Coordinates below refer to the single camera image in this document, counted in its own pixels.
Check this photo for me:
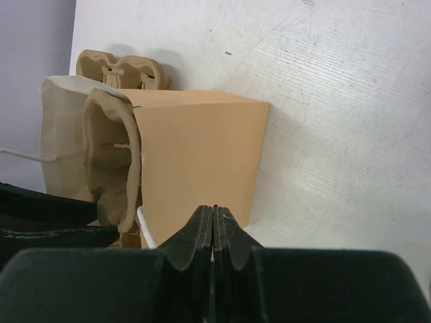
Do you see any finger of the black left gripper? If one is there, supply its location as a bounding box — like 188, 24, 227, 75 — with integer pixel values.
1, 226, 120, 269
1, 183, 97, 232

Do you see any brown pulp cup carrier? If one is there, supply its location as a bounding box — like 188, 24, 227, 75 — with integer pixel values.
83, 89, 141, 234
75, 49, 171, 90

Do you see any brown paper bag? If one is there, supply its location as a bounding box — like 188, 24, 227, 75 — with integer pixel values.
0, 75, 270, 250

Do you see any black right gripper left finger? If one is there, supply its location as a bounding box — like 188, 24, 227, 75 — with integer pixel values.
1, 206, 214, 322

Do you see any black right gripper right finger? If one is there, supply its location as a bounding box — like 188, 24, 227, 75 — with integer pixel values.
213, 207, 430, 322

